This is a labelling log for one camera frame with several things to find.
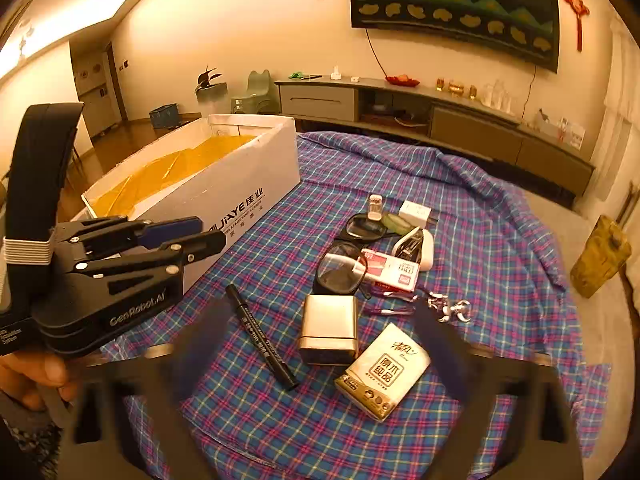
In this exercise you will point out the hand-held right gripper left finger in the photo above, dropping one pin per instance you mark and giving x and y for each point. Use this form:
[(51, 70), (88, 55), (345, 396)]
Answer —
[(165, 410)]

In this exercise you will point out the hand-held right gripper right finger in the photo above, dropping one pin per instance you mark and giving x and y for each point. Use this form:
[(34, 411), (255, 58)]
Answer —
[(525, 410)]

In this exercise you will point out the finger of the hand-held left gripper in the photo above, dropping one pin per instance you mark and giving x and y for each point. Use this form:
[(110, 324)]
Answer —
[(200, 246), (175, 227)]

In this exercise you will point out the white cardboard box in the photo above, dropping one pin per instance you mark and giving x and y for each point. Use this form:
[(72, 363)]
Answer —
[(240, 180)]

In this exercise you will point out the black marker pen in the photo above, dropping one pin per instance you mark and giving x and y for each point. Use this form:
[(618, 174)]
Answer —
[(260, 335)]

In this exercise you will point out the purple silver action figure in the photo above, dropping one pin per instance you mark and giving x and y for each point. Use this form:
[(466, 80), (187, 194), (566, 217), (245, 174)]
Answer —
[(442, 307)]

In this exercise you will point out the gold carton box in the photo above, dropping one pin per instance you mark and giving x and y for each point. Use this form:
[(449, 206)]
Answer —
[(385, 375)]

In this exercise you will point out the gold square tin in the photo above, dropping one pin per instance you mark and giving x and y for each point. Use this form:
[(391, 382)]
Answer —
[(330, 320)]

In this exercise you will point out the small clear bottle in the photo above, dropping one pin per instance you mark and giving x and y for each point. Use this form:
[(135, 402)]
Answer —
[(375, 207)]

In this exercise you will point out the white case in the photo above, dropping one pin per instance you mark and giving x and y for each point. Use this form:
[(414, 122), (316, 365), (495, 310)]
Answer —
[(425, 255)]

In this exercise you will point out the red white card box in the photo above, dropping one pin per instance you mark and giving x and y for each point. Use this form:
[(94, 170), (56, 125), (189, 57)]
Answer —
[(395, 270)]

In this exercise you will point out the green tape roll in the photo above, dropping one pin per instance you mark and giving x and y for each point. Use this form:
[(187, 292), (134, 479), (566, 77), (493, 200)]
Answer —
[(395, 223)]

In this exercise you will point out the small white box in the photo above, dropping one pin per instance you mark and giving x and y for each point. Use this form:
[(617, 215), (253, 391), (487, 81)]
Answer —
[(415, 211)]

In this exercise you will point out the person's left forearm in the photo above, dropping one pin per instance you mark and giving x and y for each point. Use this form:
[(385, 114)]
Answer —
[(25, 410)]

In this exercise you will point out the person's left hand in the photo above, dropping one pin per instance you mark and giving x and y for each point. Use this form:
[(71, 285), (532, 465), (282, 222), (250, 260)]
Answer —
[(30, 370)]

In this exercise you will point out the blue plastic crate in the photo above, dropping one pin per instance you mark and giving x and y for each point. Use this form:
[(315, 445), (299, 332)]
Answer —
[(164, 116)]

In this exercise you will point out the white planter with plant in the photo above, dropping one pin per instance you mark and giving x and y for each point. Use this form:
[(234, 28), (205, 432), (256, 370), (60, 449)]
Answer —
[(215, 100)]

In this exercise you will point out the blue plaid cloth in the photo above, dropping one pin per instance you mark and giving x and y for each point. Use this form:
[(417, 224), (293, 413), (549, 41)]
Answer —
[(500, 260)]

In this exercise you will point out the green plastic chair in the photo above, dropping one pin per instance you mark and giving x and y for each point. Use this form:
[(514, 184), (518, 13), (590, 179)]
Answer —
[(257, 90)]

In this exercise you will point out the wooden stump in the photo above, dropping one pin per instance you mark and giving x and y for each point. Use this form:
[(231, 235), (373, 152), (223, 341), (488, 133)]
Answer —
[(600, 260)]

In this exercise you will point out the green item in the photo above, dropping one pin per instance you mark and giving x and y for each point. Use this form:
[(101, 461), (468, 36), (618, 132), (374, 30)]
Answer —
[(298, 75)]

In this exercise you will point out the red fruit plate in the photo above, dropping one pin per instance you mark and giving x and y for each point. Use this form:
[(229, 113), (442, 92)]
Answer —
[(401, 80)]

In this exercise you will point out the white desk calendar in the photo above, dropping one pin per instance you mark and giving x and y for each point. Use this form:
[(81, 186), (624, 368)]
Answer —
[(571, 134)]

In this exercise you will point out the white figurine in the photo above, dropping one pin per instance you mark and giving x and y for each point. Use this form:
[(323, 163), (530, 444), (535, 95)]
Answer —
[(543, 117)]

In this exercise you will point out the grey television cabinet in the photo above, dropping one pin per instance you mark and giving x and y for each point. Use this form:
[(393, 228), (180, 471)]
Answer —
[(475, 120)]

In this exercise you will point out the cluster of clear glass bottles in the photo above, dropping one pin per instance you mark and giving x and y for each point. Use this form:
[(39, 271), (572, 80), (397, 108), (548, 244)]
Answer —
[(498, 97)]

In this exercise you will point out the white curtain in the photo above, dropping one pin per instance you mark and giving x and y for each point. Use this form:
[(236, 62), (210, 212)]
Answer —
[(622, 100)]

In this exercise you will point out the red knot decoration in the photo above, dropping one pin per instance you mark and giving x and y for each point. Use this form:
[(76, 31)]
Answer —
[(575, 5)]

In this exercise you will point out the wall television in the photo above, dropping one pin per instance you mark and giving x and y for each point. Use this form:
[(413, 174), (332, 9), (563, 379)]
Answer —
[(450, 5)]

